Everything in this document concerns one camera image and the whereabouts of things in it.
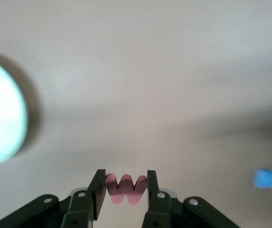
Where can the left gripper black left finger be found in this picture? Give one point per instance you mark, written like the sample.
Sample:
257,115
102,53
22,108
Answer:
83,209

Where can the blue foam uppercase W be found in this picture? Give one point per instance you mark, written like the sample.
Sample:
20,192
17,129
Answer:
269,178

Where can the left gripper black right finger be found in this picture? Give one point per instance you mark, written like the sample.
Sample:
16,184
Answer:
162,209

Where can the red foam lowercase w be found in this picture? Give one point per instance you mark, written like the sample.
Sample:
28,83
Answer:
125,190

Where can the green plate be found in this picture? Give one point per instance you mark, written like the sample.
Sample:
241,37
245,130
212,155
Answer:
5,118

